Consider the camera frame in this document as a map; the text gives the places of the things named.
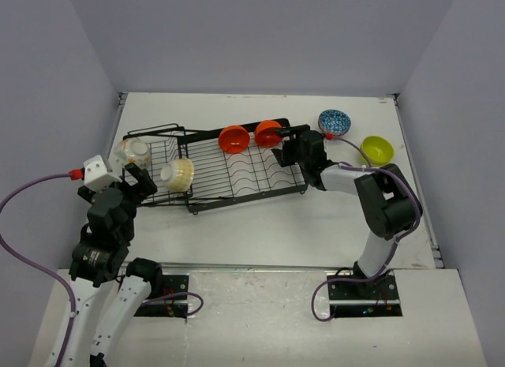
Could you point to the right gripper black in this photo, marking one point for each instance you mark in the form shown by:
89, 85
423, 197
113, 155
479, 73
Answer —
284, 157

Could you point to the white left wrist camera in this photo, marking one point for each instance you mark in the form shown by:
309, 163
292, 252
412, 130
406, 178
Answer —
98, 174

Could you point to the white bowl leaf pattern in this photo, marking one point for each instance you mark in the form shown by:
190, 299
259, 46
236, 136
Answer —
133, 150

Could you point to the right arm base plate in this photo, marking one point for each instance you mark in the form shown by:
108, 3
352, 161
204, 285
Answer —
364, 300

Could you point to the orange bowl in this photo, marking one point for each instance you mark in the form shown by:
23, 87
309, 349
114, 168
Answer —
266, 134
233, 139

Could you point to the green bowl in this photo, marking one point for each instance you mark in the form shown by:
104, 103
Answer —
378, 150

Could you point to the black wire dish rack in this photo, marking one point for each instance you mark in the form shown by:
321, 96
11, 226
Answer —
221, 179

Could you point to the blue patterned bowl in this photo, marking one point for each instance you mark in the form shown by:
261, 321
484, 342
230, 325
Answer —
334, 123

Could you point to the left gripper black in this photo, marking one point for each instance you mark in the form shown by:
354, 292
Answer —
140, 189

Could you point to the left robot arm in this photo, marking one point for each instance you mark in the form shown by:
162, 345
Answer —
96, 260

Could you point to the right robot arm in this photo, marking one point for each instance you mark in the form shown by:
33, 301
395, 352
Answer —
391, 209

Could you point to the white bowl yellow dots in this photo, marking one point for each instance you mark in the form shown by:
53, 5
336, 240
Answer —
177, 175

